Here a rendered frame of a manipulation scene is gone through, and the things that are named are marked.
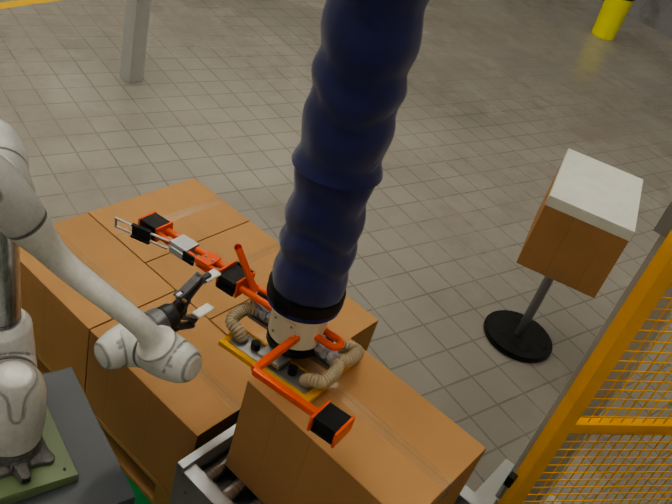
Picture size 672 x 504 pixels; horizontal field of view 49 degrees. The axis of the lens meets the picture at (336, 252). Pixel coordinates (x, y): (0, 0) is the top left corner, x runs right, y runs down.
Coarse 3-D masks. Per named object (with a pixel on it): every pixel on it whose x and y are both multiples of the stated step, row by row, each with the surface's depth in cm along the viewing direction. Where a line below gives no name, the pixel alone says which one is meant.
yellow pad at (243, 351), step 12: (228, 336) 223; (252, 336) 225; (228, 348) 219; (240, 348) 219; (252, 348) 219; (252, 360) 217; (276, 372) 214; (288, 372) 214; (300, 372) 216; (288, 384) 212; (312, 396) 210
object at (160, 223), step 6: (144, 216) 240; (150, 216) 241; (156, 216) 242; (138, 222) 240; (144, 222) 238; (150, 222) 238; (156, 222) 239; (162, 222) 240; (168, 222) 241; (150, 228) 238; (156, 228) 237; (162, 228) 238; (156, 234) 237; (156, 240) 239
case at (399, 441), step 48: (336, 384) 220; (384, 384) 225; (240, 432) 224; (288, 432) 208; (384, 432) 210; (432, 432) 215; (288, 480) 215; (336, 480) 200; (384, 480) 197; (432, 480) 201
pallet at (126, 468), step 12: (48, 372) 313; (108, 432) 284; (120, 444) 281; (120, 456) 290; (132, 456) 278; (132, 468) 287; (144, 468) 275; (132, 480) 284; (144, 480) 284; (156, 480) 272; (144, 492) 281; (156, 492) 275; (168, 492) 269
